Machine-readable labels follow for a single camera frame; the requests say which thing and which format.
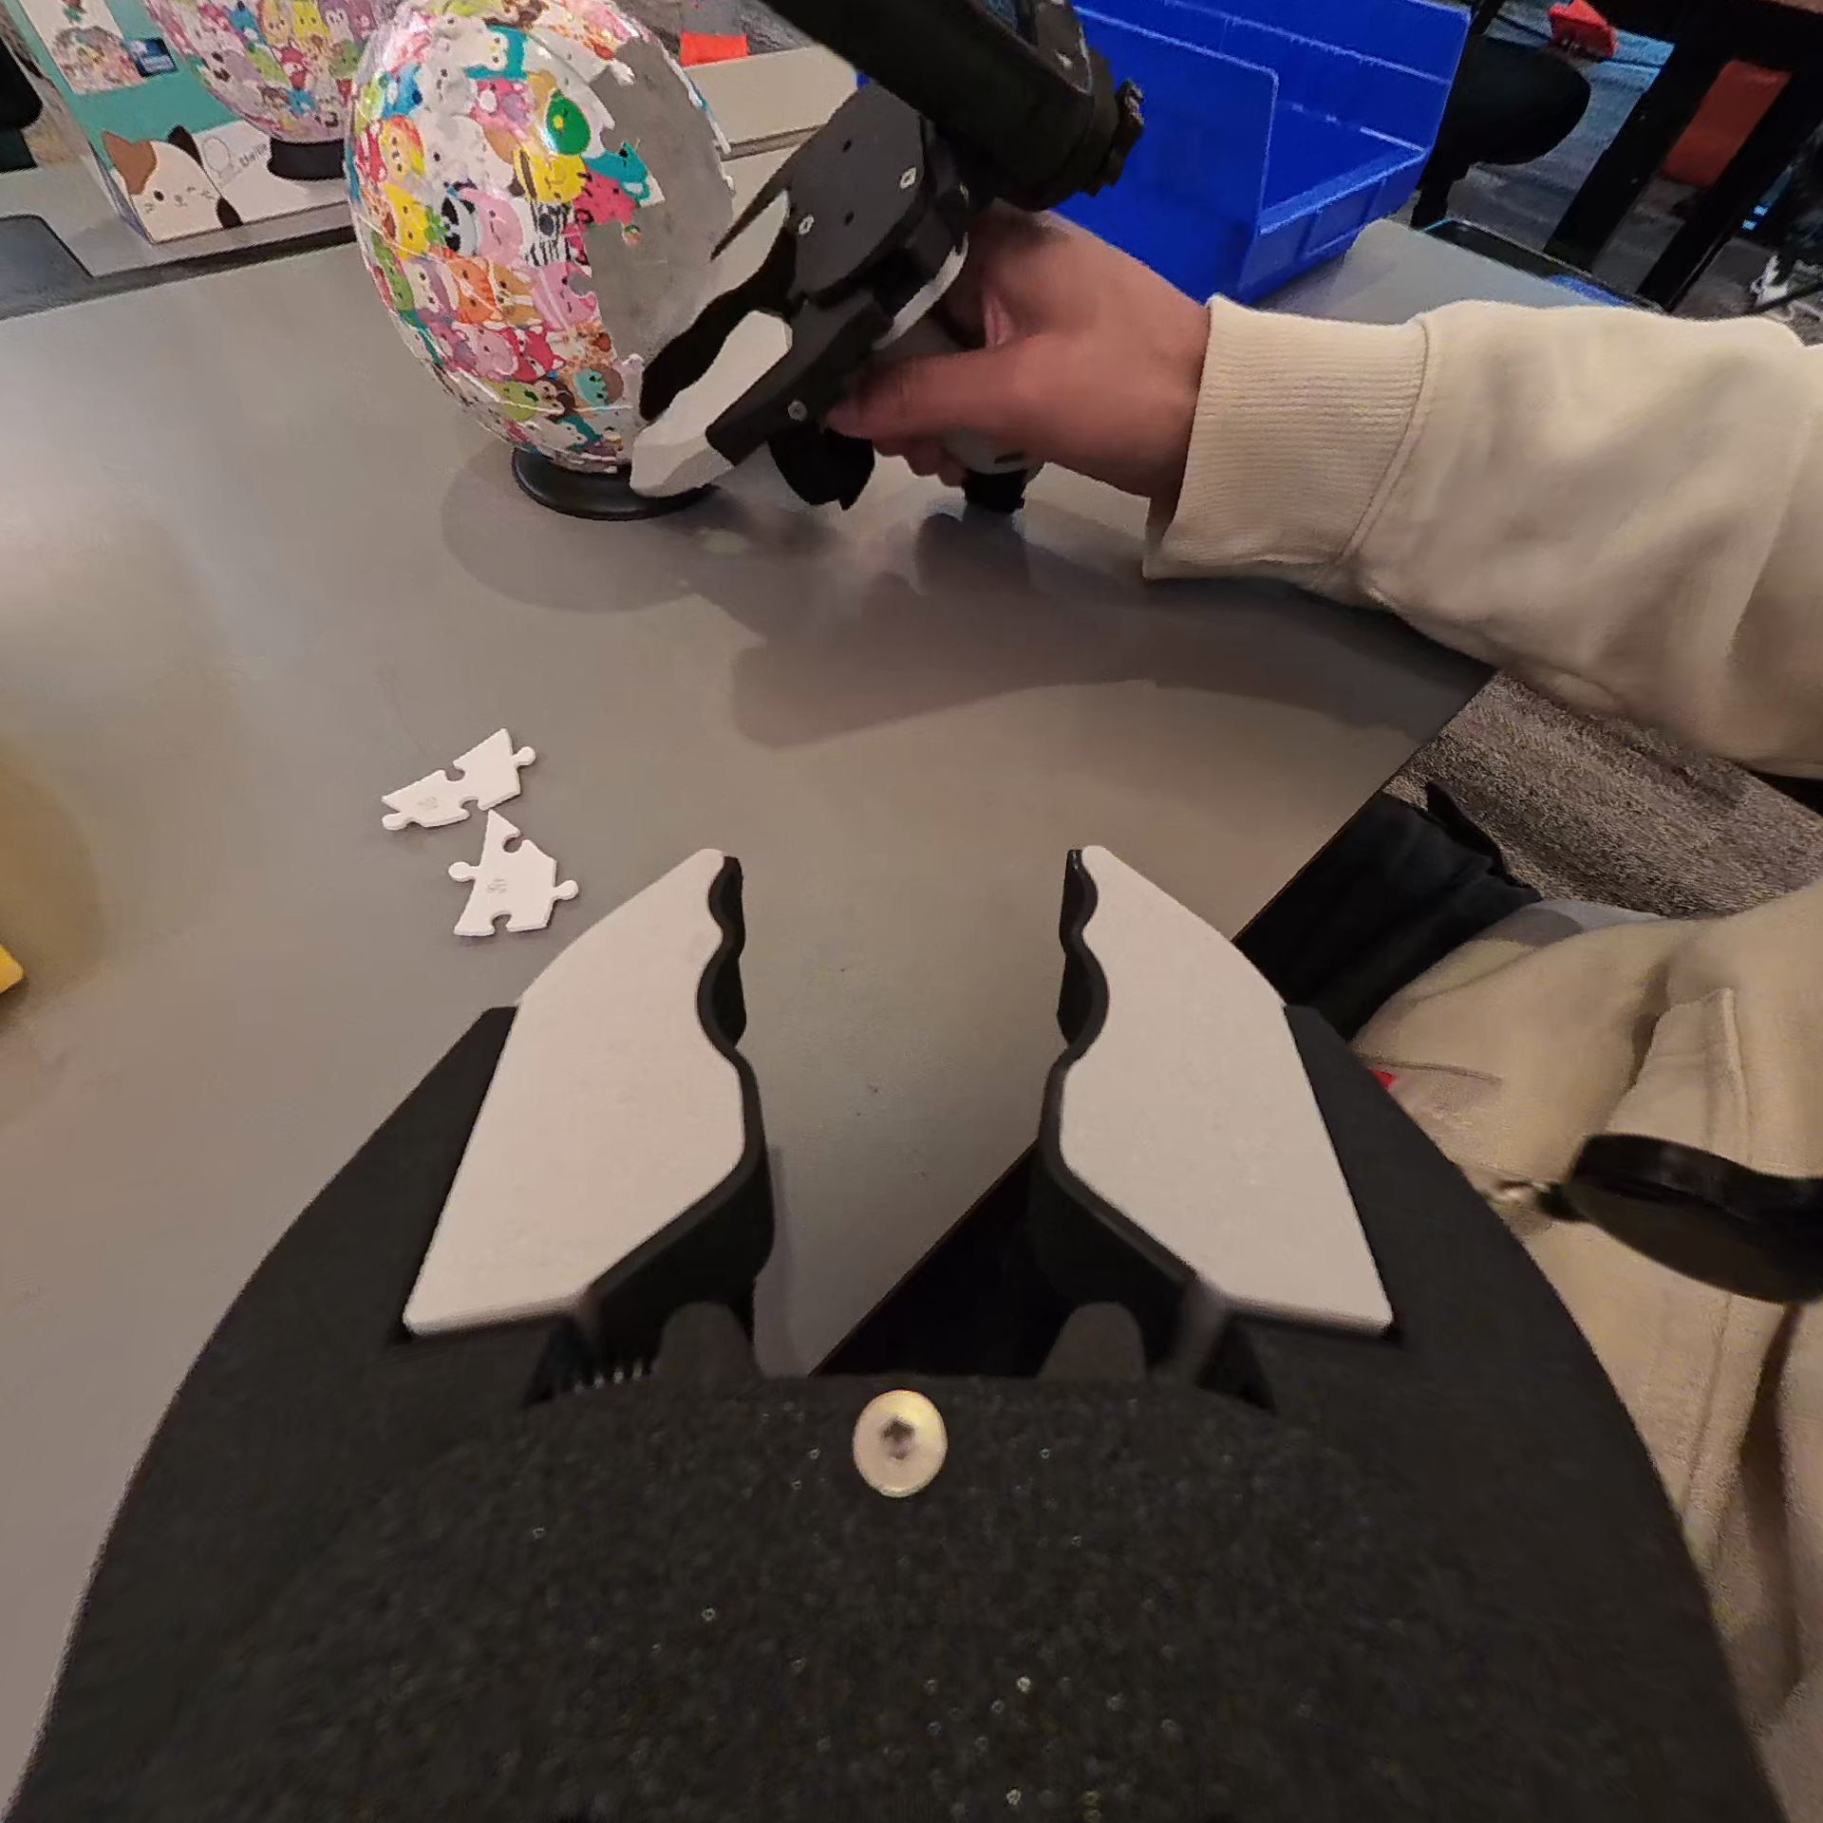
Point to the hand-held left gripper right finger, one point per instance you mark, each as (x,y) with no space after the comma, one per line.
(1212,1140)

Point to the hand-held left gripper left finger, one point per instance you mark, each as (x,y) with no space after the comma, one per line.
(599,1140)

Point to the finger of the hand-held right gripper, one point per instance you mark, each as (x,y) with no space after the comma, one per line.
(718,406)
(718,284)

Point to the black ball stand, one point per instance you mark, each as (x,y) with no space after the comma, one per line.
(604,485)

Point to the colourful puzzle ball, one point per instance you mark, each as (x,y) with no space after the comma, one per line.
(513,229)

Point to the white puzzle piece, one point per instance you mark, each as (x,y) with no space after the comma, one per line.
(463,784)
(508,883)

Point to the person's right forearm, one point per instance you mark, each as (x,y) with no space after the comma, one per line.
(1539,500)

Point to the puzzle box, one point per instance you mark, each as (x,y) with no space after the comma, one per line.
(172,101)

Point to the person's right hand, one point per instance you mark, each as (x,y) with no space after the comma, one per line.
(1055,357)

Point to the blue plastic bin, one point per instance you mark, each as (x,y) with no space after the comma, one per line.
(1283,129)

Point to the beige hoodie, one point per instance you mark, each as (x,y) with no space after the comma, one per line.
(1652,1368)

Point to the black office chair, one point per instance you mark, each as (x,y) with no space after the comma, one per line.
(1504,87)

